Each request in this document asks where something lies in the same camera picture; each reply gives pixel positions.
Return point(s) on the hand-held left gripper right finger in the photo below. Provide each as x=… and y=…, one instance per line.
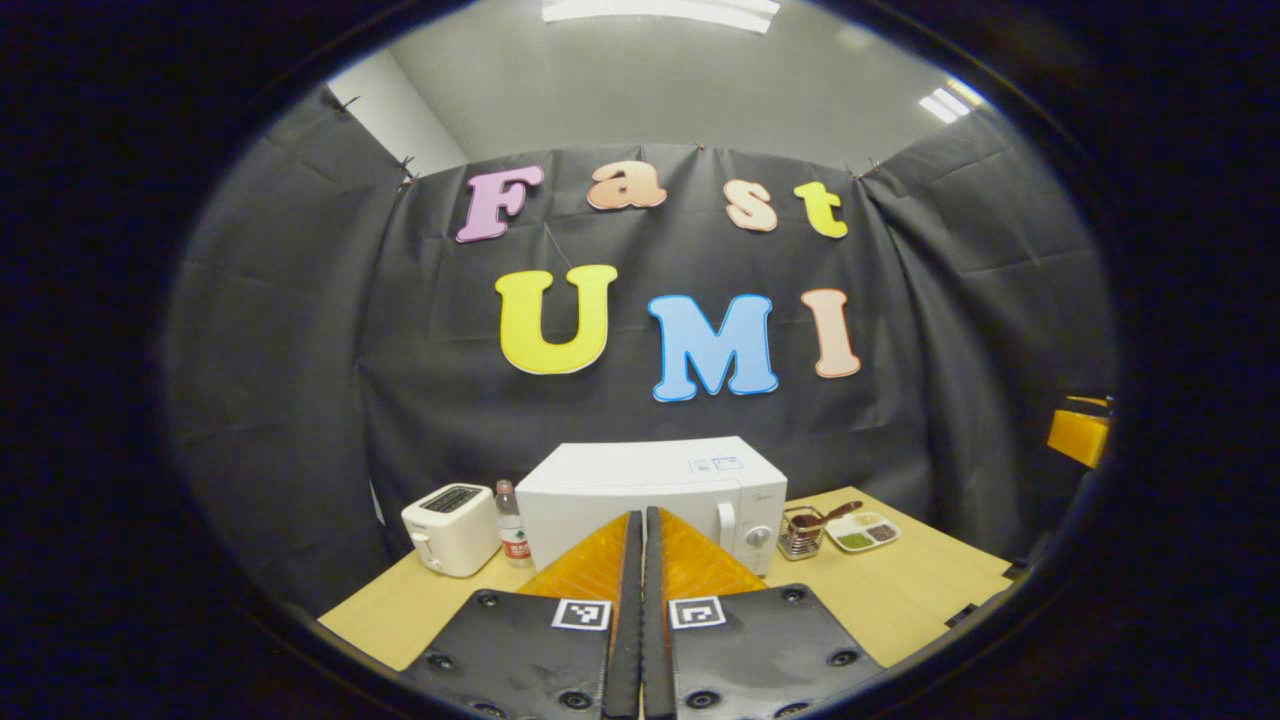
x=657, y=640

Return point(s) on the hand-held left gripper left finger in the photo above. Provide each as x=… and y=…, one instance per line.
x=626, y=640

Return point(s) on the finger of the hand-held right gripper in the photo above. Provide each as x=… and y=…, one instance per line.
x=1090, y=402
x=1080, y=438

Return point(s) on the white microwave oven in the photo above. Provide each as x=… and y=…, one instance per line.
x=640, y=475

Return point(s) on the clear plastic water bottle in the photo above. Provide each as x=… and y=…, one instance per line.
x=513, y=530

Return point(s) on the metal utensil holder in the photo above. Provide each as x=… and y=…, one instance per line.
x=800, y=540

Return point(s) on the white toaster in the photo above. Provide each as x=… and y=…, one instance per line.
x=450, y=530

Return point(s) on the brown wooden spoon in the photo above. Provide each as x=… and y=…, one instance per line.
x=835, y=515

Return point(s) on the white divided spice dish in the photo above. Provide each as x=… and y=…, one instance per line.
x=865, y=532

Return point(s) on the small ceiling light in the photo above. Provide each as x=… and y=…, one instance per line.
x=952, y=100

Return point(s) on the black backdrop cloth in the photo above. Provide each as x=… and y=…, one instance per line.
x=300, y=350

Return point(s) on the large ceiling light panel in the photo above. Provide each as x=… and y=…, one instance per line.
x=660, y=12

